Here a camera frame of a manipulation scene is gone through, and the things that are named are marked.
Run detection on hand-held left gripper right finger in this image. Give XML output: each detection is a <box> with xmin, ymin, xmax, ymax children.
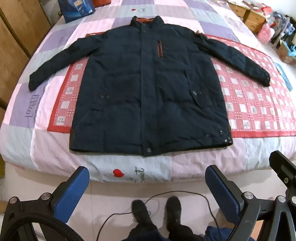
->
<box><xmin>205</xmin><ymin>164</ymin><xmax>296</xmax><ymax>241</ymax></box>

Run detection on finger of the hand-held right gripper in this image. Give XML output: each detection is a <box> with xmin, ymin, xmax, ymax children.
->
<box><xmin>269</xmin><ymin>150</ymin><xmax>296</xmax><ymax>202</ymax></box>

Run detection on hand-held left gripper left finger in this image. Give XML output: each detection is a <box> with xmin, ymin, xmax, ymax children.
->
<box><xmin>0</xmin><ymin>166</ymin><xmax>90</xmax><ymax>241</ymax></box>

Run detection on navy padded jacket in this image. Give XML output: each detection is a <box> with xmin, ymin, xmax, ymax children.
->
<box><xmin>28</xmin><ymin>15</ymin><xmax>271</xmax><ymax>157</ymax></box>

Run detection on pile of clothes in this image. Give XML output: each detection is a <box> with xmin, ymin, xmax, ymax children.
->
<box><xmin>269</xmin><ymin>10</ymin><xmax>296</xmax><ymax>50</ymax></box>

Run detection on blue cloth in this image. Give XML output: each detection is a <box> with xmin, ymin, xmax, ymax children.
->
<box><xmin>205</xmin><ymin>226</ymin><xmax>241</xmax><ymax>241</ymax></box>

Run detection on pastel patchwork bed quilt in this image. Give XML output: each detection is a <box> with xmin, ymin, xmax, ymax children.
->
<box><xmin>0</xmin><ymin>0</ymin><xmax>296</xmax><ymax>183</ymax></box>

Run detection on person's right black shoe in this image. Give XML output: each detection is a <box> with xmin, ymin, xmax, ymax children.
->
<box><xmin>165</xmin><ymin>196</ymin><xmax>182</xmax><ymax>229</ymax></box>

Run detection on red checked blanket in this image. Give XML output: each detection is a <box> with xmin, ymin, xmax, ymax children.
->
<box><xmin>47</xmin><ymin>32</ymin><xmax>296</xmax><ymax>139</ymax></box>

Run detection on person's dark pants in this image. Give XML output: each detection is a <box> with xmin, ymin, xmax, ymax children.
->
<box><xmin>122</xmin><ymin>220</ymin><xmax>206</xmax><ymax>241</ymax></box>

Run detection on cardboard box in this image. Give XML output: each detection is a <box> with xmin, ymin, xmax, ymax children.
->
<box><xmin>279</xmin><ymin>40</ymin><xmax>296</xmax><ymax>65</ymax></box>

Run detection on pink bag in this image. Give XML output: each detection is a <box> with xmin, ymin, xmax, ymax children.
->
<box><xmin>257</xmin><ymin>23</ymin><xmax>273</xmax><ymax>43</ymax></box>

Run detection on wooden drawer cabinet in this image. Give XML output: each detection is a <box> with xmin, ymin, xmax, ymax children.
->
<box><xmin>228</xmin><ymin>1</ymin><xmax>266</xmax><ymax>35</ymax></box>

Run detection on wooden wardrobe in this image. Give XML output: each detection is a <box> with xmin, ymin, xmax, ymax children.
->
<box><xmin>0</xmin><ymin>0</ymin><xmax>52</xmax><ymax>112</ymax></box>

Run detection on red pillow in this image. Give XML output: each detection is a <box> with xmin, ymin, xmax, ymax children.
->
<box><xmin>92</xmin><ymin>0</ymin><xmax>112</xmax><ymax>8</ymax></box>

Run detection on black braided cable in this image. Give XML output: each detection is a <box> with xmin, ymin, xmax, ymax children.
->
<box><xmin>0</xmin><ymin>214</ymin><xmax>77</xmax><ymax>241</ymax></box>

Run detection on thin black cable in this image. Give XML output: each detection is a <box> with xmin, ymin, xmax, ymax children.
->
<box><xmin>98</xmin><ymin>190</ymin><xmax>219</xmax><ymax>241</ymax></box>

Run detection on blue strap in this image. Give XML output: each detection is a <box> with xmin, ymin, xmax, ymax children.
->
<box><xmin>275</xmin><ymin>62</ymin><xmax>293</xmax><ymax>91</ymax></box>

